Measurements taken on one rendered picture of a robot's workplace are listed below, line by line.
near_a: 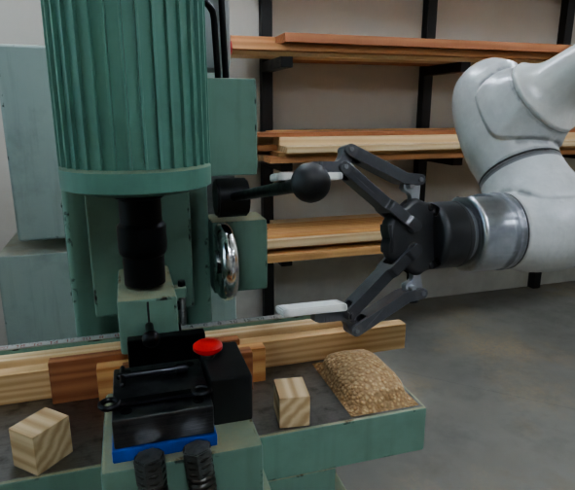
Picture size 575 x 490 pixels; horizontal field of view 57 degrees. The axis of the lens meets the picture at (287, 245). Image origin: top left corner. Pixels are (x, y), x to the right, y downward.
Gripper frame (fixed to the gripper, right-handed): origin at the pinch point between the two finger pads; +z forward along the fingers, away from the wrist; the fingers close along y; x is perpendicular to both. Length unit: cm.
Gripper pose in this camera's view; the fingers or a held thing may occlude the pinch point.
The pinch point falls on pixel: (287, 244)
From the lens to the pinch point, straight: 53.9
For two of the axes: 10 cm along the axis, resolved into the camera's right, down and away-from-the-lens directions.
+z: -9.6, 0.6, -2.8
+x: 2.8, 0.6, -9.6
